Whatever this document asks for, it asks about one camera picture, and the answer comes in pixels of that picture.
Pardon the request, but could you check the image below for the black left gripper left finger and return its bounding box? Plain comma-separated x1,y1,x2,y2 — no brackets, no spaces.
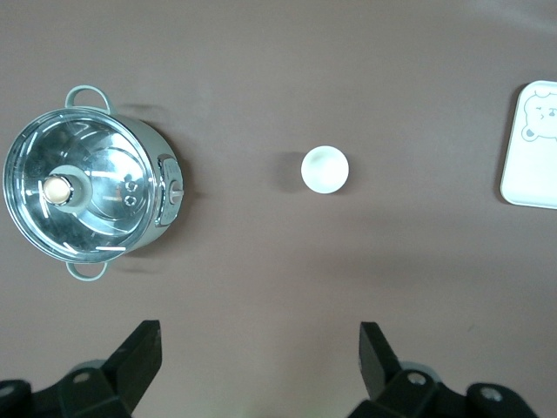
32,320,163,418

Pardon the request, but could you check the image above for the brown table mat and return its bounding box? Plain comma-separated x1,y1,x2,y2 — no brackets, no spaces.
0,0,557,418

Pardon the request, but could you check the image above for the white plastic cup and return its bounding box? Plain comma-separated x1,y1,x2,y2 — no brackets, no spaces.
300,145,351,195

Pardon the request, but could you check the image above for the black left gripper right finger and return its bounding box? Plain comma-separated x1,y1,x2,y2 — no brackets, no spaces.
352,321,469,418

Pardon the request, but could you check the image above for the grey cooking pot glass lid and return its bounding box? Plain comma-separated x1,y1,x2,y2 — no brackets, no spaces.
2,85,184,283

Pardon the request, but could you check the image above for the cream tray with bear print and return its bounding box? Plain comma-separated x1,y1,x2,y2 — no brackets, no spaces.
499,79,557,209

